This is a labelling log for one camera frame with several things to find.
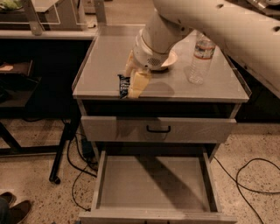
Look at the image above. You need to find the black table leg frame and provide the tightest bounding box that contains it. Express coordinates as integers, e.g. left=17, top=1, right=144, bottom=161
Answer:
left=0, top=119, right=80, bottom=185

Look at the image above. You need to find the black floor cable left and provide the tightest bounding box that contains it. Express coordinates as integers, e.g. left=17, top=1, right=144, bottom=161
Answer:
left=66, top=134, right=99, bottom=212

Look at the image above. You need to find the grey drawer cabinet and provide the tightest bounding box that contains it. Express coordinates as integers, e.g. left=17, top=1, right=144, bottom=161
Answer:
left=71, top=24, right=252, bottom=224

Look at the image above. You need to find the closed grey top drawer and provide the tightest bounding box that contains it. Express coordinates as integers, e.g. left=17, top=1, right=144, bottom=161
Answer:
left=81, top=116, right=236, bottom=144

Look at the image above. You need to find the dark blue rxbar wrapper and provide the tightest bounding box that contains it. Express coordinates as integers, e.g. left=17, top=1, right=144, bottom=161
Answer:
left=118, top=74, right=130, bottom=99

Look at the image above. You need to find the dark shoe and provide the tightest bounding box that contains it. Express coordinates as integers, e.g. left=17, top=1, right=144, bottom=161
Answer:
left=0, top=192, right=17, bottom=206
left=10, top=200, right=32, bottom=224

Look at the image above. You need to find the dark side shelf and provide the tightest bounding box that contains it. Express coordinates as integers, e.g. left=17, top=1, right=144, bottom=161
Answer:
left=0, top=60, right=41, bottom=110

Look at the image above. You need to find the dark shoe right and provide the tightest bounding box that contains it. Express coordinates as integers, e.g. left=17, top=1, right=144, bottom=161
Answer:
left=10, top=200, right=32, bottom=224

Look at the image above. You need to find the open grey middle drawer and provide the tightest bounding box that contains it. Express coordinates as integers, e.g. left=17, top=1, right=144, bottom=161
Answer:
left=80, top=151, right=237, bottom=224

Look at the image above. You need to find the clear plastic water bottle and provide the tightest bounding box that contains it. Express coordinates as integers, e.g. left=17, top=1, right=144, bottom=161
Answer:
left=188, top=32, right=216, bottom=85

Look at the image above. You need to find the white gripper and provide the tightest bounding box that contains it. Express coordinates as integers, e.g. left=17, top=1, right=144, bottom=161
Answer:
left=124, top=30, right=169, bottom=98

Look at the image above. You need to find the white paper bowl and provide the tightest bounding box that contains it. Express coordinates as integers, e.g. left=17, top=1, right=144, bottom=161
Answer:
left=160, top=50, right=178, bottom=71

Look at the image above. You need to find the dark shoe left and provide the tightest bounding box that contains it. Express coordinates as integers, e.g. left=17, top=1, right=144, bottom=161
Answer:
left=0, top=192, right=17, bottom=206

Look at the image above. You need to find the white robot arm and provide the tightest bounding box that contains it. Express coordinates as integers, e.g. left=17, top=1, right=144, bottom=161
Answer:
left=125, top=0, right=280, bottom=95

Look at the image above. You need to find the black floor cable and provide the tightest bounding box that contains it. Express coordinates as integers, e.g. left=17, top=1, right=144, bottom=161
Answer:
left=213, top=156, right=280, bottom=224
left=66, top=134, right=99, bottom=212

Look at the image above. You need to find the black drawer handle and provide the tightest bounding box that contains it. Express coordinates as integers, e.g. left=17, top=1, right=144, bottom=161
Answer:
left=146, top=125, right=172, bottom=134

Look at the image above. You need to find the black floor cable right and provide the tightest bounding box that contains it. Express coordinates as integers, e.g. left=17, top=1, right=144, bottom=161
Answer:
left=213, top=156, right=280, bottom=224

